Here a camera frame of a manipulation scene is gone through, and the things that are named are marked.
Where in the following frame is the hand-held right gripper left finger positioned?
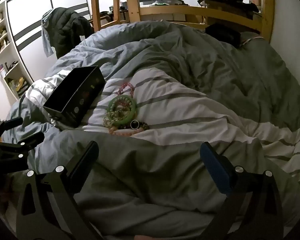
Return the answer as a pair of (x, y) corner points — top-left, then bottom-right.
(16, 141), (103, 240)

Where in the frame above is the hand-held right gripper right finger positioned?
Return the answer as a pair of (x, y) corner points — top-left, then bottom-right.
(199, 142), (284, 240)

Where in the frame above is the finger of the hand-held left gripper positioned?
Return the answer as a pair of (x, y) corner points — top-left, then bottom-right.
(0, 117), (24, 142)
(0, 131), (45, 173)

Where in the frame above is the pale clear bead bracelet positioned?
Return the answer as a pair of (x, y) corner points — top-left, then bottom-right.
(102, 116), (115, 128)

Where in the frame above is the peach bead bracelet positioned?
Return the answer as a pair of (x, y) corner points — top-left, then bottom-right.
(109, 127), (147, 137)

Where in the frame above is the black jewelry box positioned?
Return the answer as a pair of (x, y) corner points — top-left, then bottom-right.
(42, 66), (106, 128)

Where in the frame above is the light green bead bracelet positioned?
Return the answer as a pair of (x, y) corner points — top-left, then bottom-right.
(107, 99), (130, 122)

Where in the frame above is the green bangle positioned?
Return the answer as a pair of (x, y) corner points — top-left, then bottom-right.
(107, 94), (137, 123)

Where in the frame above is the pink bead bracelet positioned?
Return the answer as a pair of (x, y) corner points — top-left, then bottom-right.
(118, 82), (135, 98)

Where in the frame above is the white open shelf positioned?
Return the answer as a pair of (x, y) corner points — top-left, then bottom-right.
(0, 2), (33, 100)

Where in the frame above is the grey striped duvet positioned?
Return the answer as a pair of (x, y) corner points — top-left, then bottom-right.
(1, 20), (300, 233)

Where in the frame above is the light blue shirt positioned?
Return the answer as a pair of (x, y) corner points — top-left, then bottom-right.
(41, 9), (56, 57)

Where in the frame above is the white sliding-door wardrobe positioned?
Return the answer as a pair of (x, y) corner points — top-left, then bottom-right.
(5, 0), (93, 80)

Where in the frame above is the dark puffer jacket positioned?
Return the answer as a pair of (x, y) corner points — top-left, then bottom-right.
(49, 7), (94, 58)

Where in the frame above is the wooden ladder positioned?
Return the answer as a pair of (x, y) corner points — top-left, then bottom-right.
(90, 0), (122, 32)

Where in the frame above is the wooden bed frame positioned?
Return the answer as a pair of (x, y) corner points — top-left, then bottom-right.
(124, 0), (275, 40)

